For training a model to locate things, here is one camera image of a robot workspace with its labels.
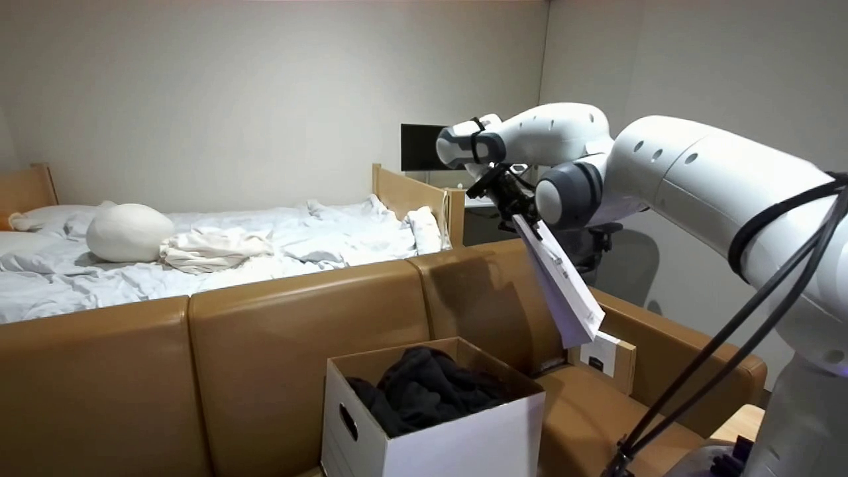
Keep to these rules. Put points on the white cardboard storage box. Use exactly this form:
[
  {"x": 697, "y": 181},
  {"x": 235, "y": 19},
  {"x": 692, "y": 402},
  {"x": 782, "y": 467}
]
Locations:
[{"x": 459, "y": 442}]

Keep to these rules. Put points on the white paper sheet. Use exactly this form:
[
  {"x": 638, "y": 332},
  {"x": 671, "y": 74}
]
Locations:
[{"x": 566, "y": 283}]

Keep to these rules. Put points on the cream crumpled cloth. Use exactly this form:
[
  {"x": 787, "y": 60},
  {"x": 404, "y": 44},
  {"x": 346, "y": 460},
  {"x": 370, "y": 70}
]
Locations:
[{"x": 214, "y": 247}]

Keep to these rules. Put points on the grey office chair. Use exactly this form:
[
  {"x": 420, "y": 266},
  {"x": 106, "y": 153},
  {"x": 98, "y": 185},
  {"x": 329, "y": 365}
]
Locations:
[{"x": 632, "y": 266}]

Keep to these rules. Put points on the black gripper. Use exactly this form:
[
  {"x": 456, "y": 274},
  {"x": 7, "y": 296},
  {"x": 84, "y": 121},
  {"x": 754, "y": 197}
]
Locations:
[{"x": 505, "y": 186}]

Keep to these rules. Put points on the black clothing pile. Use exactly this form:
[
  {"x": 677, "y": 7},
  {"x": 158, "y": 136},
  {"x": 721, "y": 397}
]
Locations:
[{"x": 427, "y": 389}]

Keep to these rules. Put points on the bed with white sheets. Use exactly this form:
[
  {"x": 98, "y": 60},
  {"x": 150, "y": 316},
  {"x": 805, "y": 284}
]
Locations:
[{"x": 292, "y": 242}]

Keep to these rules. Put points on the black computer monitor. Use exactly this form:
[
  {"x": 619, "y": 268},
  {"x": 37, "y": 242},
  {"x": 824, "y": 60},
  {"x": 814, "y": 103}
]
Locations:
[{"x": 422, "y": 148}]

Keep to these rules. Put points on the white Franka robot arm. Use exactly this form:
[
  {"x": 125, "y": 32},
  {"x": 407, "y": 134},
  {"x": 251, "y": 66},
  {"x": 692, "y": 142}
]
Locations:
[{"x": 691, "y": 186}]

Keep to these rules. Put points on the light wooden side table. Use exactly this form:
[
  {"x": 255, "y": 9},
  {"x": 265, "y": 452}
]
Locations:
[{"x": 740, "y": 423}]

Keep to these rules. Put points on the wooden bed frame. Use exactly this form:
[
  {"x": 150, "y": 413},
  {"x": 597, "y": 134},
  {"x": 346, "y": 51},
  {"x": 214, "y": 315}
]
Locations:
[{"x": 407, "y": 189}]

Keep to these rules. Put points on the round white cushion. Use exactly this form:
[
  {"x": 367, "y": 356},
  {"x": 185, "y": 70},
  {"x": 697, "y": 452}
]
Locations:
[{"x": 129, "y": 233}]

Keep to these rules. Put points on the flat white pillow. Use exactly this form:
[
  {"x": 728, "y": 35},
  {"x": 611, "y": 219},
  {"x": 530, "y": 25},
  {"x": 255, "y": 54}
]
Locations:
[{"x": 49, "y": 217}]

